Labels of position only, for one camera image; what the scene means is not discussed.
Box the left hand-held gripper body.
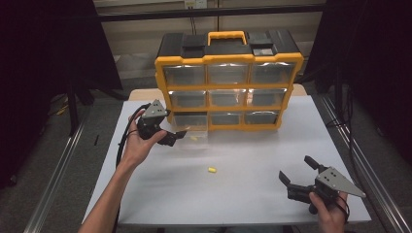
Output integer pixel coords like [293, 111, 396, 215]
[135, 99, 169, 141]

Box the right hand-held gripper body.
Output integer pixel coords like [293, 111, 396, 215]
[286, 166, 367, 215]

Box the clear plastic drawer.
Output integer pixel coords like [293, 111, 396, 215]
[172, 112, 210, 149]

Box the yellow and black drawer organizer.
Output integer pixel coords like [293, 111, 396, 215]
[154, 29, 305, 132]

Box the person's left hand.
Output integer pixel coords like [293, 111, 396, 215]
[120, 108, 168, 170]

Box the person's right hand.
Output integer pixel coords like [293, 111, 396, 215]
[308, 190, 350, 233]

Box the set of clear organizer bins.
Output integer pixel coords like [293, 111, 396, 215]
[162, 62, 296, 126]

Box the black stand pole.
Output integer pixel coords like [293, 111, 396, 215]
[66, 81, 81, 136]

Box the black horizontal bar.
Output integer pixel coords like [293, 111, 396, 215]
[96, 3, 326, 23]

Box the black curtain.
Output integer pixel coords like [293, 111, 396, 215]
[0, 0, 123, 188]
[304, 0, 412, 163]

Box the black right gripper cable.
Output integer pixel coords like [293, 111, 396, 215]
[336, 193, 352, 225]

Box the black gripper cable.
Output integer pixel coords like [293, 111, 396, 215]
[115, 103, 152, 169]
[336, 193, 352, 225]

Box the metal floor rail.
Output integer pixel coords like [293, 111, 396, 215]
[23, 106, 91, 233]
[319, 95, 412, 233]

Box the black floor cable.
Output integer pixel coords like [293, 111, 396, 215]
[325, 86, 359, 183]

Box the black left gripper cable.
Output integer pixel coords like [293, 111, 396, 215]
[115, 103, 152, 169]

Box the white wall outlet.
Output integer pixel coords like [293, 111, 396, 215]
[184, 0, 208, 10]

